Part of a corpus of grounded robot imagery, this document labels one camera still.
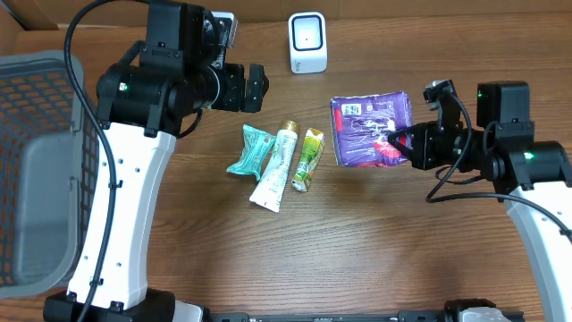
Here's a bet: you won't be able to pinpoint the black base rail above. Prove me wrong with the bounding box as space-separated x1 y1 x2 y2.
209 310 524 322

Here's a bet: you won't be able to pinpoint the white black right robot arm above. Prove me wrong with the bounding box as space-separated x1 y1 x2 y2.
388 80 571 321

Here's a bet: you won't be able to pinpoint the green juice carton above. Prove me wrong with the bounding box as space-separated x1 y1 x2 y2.
292 128 324 192

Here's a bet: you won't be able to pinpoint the white tube gold cap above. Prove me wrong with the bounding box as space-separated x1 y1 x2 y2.
249 120 300 213

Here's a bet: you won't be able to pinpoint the purple pad package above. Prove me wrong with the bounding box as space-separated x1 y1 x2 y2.
330 91 412 167

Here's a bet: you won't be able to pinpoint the teal snack packet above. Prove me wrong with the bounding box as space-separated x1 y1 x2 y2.
226 124 276 182

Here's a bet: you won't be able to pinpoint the grey plastic basket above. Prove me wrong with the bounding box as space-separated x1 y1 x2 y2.
1 50 98 299

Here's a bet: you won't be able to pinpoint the white barcode scanner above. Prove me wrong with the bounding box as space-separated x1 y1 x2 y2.
288 12 328 74

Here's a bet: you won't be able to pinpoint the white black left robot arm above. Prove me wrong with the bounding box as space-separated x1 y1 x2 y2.
43 1 269 322

